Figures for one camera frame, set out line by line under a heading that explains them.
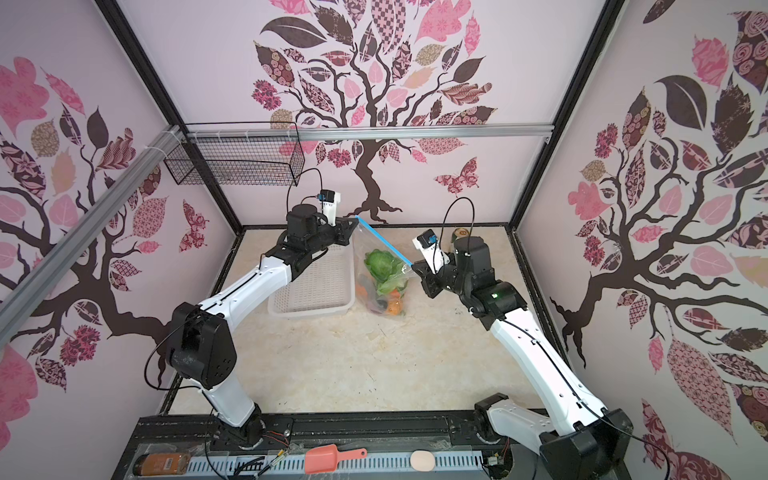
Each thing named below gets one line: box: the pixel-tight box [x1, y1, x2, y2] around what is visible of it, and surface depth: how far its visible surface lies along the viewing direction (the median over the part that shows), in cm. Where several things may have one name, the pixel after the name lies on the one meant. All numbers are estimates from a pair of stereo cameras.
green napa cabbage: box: [364, 249, 408, 295], surface depth 80 cm
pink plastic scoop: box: [304, 444, 368, 475], surface depth 71 cm
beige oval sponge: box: [410, 450, 436, 472], surface depth 70 cm
